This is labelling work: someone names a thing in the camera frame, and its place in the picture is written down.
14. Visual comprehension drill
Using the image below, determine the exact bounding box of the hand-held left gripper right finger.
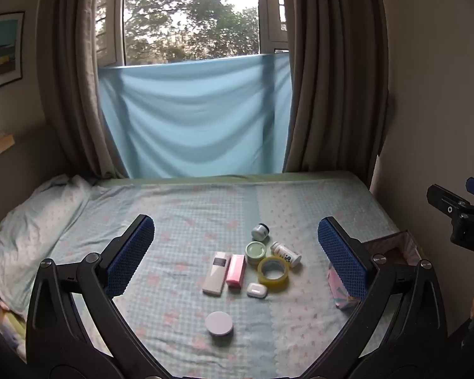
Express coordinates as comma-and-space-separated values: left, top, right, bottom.
304, 216, 449, 379

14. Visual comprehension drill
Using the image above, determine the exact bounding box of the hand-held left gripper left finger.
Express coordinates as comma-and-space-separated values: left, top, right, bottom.
26, 214, 170, 379

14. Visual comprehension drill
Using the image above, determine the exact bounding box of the white pill bottle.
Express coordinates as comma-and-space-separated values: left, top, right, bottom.
270, 241, 302, 268

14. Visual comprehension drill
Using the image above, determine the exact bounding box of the patterned cardboard box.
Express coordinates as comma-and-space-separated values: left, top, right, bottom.
328, 229, 424, 310

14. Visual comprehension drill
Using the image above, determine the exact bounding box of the clear tape roll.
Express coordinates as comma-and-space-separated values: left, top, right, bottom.
257, 256, 289, 286

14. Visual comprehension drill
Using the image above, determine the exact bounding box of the pale green round tin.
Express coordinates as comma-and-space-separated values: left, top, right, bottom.
245, 241, 268, 266

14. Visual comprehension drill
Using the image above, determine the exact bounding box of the white remote control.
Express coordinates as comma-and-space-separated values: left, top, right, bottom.
202, 251, 232, 297

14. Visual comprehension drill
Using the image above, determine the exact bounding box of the small pink box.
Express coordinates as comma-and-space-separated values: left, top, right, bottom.
225, 254, 247, 288

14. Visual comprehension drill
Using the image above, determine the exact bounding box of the lavender round compact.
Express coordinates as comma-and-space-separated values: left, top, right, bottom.
205, 311, 234, 338

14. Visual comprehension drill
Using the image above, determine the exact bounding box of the checkered floral bedsheet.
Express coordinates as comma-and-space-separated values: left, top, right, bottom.
0, 174, 404, 379

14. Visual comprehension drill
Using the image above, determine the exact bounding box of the small white jar dark lid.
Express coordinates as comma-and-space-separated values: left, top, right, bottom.
252, 223, 270, 243

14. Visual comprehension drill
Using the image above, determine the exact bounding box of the light blue pillow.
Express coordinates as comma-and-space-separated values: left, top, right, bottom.
0, 174, 99, 316

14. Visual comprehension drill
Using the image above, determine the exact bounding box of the pale green mattress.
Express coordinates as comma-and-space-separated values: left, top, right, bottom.
97, 171, 370, 186

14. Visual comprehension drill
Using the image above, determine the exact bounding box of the light blue hanging cloth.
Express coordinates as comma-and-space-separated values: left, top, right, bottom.
98, 52, 294, 179

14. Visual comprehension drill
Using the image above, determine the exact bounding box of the brown curtain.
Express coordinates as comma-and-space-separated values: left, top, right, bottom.
35, 0, 129, 179
284, 0, 392, 172

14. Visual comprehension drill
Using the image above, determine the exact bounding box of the framed wall poster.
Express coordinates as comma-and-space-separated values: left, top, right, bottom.
0, 11, 25, 94

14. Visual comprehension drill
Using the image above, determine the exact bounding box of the white window frame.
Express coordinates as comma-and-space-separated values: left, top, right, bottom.
95, 0, 291, 68

